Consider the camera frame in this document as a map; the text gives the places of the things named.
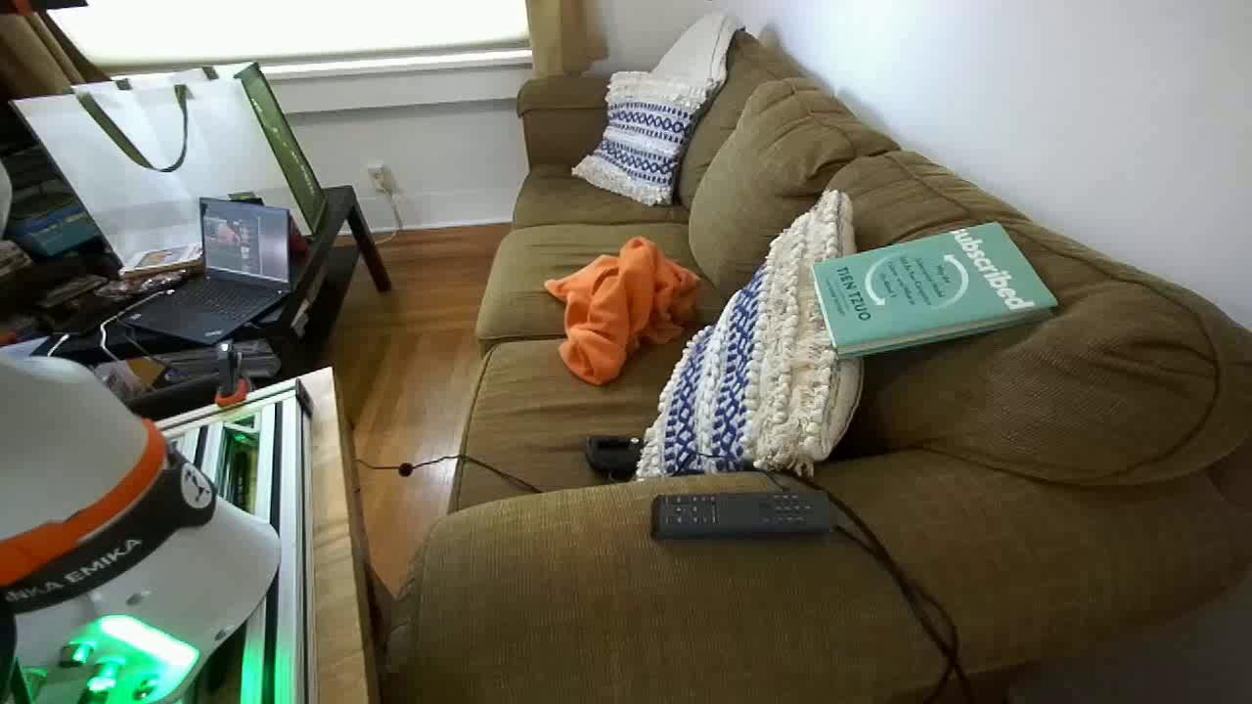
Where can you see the teal hardcover book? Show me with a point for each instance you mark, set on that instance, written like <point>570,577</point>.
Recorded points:
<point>925,296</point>

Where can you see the orange cloth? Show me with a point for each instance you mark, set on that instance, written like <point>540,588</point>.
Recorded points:
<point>621,306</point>

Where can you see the small black round device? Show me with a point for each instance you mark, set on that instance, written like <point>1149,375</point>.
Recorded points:
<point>611,455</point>

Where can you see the large white blue knit pillow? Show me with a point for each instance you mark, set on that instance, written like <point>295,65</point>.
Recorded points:
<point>768,375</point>

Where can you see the black remote control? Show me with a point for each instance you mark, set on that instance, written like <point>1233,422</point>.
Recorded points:
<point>746,513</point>

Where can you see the small white blue knit pillow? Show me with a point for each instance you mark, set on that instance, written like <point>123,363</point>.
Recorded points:
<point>641,140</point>

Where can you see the olive green fabric sofa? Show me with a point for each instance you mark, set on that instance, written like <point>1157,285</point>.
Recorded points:
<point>588,610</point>

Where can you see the black low table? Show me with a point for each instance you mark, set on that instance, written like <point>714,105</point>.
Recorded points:
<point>335,260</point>

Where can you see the white throw blanket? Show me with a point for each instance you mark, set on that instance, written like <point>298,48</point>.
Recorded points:
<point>697,52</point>

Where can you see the beige curtain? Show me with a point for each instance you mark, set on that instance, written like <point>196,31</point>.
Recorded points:
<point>562,31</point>

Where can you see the black orange clamp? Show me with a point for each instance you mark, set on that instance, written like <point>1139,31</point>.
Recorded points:
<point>231,371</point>

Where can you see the black open laptop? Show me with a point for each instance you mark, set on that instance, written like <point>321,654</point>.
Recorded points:
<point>196,315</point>

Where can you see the white wall outlet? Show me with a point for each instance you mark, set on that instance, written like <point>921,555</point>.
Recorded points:
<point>380,177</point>

